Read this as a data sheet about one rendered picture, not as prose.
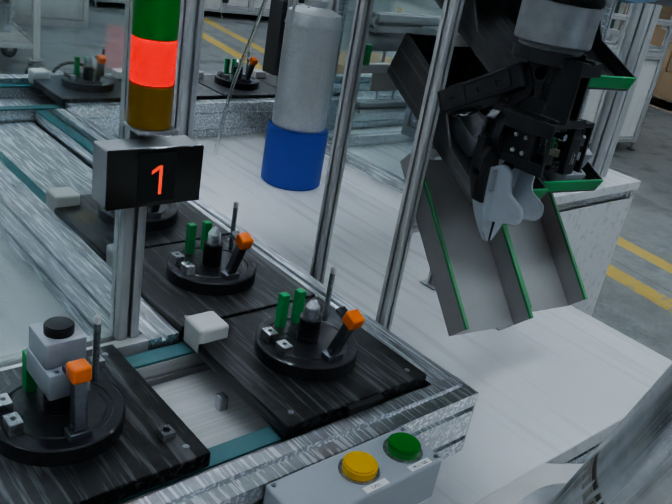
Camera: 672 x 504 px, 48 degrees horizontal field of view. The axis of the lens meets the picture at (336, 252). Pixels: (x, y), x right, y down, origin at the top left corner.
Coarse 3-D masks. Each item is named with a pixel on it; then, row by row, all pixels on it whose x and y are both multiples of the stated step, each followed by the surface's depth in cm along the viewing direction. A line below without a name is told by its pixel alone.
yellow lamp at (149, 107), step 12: (132, 84) 84; (132, 96) 84; (144, 96) 84; (156, 96) 84; (168, 96) 85; (132, 108) 85; (144, 108) 84; (156, 108) 84; (168, 108) 86; (132, 120) 85; (144, 120) 85; (156, 120) 85; (168, 120) 86
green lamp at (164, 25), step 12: (144, 0) 80; (156, 0) 80; (168, 0) 80; (180, 0) 82; (144, 12) 80; (156, 12) 80; (168, 12) 81; (132, 24) 82; (144, 24) 81; (156, 24) 81; (168, 24) 81; (144, 36) 81; (156, 36) 81; (168, 36) 82
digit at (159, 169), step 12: (144, 156) 86; (156, 156) 87; (168, 156) 88; (144, 168) 86; (156, 168) 87; (168, 168) 88; (144, 180) 87; (156, 180) 88; (168, 180) 89; (144, 192) 88; (156, 192) 89; (168, 192) 90
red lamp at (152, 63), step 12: (132, 36) 82; (132, 48) 82; (144, 48) 82; (156, 48) 82; (168, 48) 82; (132, 60) 83; (144, 60) 82; (156, 60) 82; (168, 60) 83; (132, 72) 83; (144, 72) 83; (156, 72) 83; (168, 72) 84; (144, 84) 83; (156, 84) 83; (168, 84) 84
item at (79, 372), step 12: (84, 360) 75; (72, 372) 73; (84, 372) 74; (72, 384) 75; (84, 384) 75; (72, 396) 75; (84, 396) 76; (72, 408) 76; (84, 408) 76; (72, 420) 76; (84, 420) 77
